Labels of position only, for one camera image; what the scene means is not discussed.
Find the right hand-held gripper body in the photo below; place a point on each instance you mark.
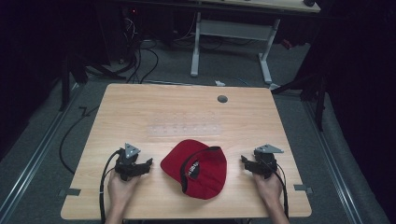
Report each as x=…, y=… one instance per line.
x=265, y=163

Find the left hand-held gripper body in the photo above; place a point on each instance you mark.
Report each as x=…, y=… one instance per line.
x=126, y=161

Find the red baseball cap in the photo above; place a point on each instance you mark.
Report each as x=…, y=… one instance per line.
x=199, y=174

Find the person's right hand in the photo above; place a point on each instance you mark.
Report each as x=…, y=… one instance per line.
x=268, y=188

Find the person's left hand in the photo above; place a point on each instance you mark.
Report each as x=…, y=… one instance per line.
x=120, y=189

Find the grey tape piece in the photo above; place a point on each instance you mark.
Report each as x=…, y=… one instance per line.
x=302, y=188
x=70, y=192

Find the clear tape strip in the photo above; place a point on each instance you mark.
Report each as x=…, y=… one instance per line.
x=183, y=129

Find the small white floor object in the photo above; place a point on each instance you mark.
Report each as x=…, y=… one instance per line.
x=219, y=83

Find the black metal stand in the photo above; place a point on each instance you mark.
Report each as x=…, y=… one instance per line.
x=70, y=74
x=314, y=90

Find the white-legged desk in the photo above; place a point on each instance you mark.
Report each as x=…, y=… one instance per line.
x=236, y=29

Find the black computer mouse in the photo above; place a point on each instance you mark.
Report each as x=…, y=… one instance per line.
x=309, y=2

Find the metal floor rail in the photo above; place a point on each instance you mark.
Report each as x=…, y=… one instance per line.
x=34, y=158
x=334, y=161

